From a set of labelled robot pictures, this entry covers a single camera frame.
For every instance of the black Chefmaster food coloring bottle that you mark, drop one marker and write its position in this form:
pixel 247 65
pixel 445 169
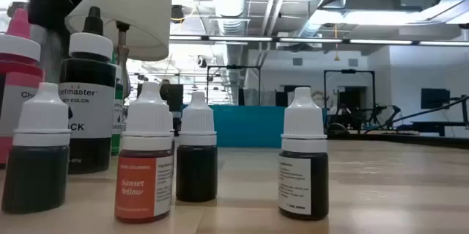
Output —
pixel 88 76

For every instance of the ceiling light strip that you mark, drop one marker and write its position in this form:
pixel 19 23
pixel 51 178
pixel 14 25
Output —
pixel 381 41
pixel 238 38
pixel 311 40
pixel 443 43

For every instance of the pink food coloring bottle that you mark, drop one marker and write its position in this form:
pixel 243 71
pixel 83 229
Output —
pixel 20 65

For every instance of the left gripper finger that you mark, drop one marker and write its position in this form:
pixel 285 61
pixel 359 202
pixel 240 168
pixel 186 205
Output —
pixel 51 50

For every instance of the blue plastic tray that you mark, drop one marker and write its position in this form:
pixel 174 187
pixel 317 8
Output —
pixel 249 127

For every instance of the dark dropper bottle white label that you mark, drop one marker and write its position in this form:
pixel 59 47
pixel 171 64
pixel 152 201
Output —
pixel 318 186

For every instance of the black wall monitor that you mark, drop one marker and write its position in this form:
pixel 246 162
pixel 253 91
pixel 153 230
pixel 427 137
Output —
pixel 435 98

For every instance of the orange Sunset Yellow dropper bottle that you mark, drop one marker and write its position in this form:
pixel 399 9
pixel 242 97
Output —
pixel 135 186

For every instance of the black background table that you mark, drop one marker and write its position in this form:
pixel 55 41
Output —
pixel 436 124

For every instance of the small dark dropper bottle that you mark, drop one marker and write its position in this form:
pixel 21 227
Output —
pixel 196 171
pixel 34 175

